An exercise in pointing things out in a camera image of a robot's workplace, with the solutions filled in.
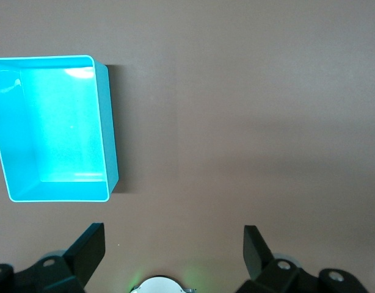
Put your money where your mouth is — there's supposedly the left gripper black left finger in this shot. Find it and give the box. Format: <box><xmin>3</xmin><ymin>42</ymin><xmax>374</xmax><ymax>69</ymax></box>
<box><xmin>0</xmin><ymin>222</ymin><xmax>107</xmax><ymax>293</ymax></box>

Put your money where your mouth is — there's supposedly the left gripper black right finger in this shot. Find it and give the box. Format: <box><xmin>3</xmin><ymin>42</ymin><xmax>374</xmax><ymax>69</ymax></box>
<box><xmin>236</xmin><ymin>225</ymin><xmax>367</xmax><ymax>293</ymax></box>

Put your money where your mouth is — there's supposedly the brown table mat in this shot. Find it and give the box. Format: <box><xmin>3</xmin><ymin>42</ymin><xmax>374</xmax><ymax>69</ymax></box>
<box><xmin>0</xmin><ymin>0</ymin><xmax>375</xmax><ymax>293</ymax></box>

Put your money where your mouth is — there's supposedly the teal plastic bin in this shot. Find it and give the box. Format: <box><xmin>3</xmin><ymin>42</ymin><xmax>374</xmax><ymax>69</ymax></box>
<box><xmin>0</xmin><ymin>54</ymin><xmax>120</xmax><ymax>203</ymax></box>

